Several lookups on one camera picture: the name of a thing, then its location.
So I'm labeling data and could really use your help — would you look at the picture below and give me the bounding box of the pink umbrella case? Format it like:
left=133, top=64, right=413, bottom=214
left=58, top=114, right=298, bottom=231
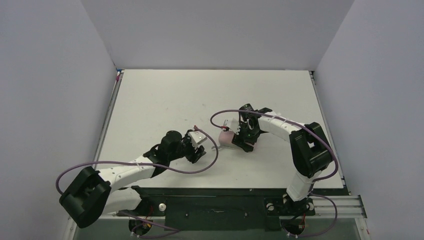
left=218, top=131, right=248, bottom=150

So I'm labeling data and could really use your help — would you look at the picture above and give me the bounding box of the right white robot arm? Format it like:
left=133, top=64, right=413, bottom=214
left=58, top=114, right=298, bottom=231
left=223, top=103, right=333, bottom=202

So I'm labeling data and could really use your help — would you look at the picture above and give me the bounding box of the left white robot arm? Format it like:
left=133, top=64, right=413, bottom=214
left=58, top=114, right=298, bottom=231
left=59, top=128, right=209, bottom=228

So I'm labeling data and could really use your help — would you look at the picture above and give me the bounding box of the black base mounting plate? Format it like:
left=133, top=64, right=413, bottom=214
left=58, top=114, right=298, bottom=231
left=105, top=187, right=349, bottom=233

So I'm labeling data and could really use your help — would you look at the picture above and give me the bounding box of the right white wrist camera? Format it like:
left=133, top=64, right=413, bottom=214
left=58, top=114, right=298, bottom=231
left=223, top=118, right=241, bottom=135

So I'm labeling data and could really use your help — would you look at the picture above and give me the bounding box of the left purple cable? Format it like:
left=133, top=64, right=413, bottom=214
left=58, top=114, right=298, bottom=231
left=55, top=125, right=220, bottom=196

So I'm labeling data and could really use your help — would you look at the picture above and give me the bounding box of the purple cable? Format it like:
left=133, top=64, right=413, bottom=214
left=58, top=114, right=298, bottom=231
left=209, top=109, right=339, bottom=239
left=55, top=125, right=220, bottom=196

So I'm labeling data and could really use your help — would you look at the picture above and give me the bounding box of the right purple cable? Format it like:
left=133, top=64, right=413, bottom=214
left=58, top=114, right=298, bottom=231
left=209, top=109, right=339, bottom=239

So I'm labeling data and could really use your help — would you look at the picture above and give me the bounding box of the aluminium extrusion rail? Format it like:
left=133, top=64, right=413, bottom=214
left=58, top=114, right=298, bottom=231
left=70, top=69, right=366, bottom=240

